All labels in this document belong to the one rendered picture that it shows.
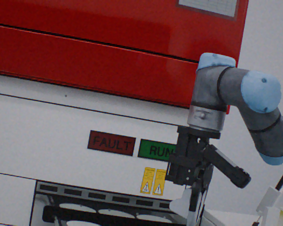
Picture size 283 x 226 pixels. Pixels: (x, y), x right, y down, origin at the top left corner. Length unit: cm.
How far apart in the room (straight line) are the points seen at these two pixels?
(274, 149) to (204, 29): 45
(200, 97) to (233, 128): 203
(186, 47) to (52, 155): 43
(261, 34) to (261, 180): 78
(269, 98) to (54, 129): 61
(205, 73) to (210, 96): 4
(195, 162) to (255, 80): 21
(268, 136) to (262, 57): 209
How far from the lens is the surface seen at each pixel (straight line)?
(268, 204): 139
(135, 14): 155
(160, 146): 163
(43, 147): 159
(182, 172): 127
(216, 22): 161
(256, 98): 116
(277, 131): 125
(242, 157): 333
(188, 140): 128
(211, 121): 125
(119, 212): 163
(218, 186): 331
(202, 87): 126
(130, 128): 161
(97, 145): 160
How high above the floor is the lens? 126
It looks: 3 degrees down
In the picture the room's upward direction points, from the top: 11 degrees clockwise
